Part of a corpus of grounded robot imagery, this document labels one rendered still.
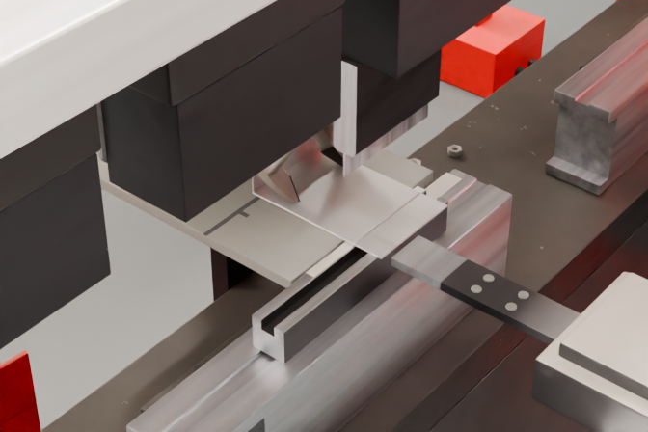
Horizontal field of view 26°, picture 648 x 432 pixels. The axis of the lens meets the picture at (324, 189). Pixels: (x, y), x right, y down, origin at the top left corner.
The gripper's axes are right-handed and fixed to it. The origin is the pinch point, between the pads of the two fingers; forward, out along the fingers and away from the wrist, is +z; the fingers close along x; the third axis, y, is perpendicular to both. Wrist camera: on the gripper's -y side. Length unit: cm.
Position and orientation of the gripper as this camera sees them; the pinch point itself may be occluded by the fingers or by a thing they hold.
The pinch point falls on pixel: (309, 173)
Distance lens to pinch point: 112.6
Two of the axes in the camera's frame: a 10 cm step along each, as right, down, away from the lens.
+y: 5.9, -2.4, -7.7
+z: 5.1, 8.5, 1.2
